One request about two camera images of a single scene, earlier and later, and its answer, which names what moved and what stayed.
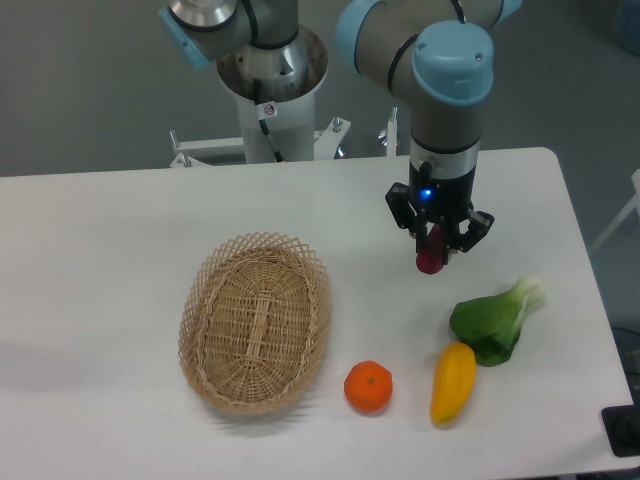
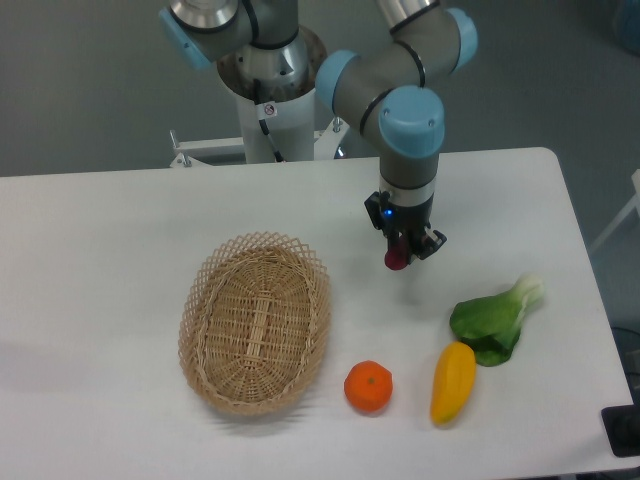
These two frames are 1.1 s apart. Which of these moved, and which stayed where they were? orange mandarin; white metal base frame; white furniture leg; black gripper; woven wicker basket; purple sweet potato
Moved: purple sweet potato; black gripper
Stayed: woven wicker basket; white metal base frame; white furniture leg; orange mandarin
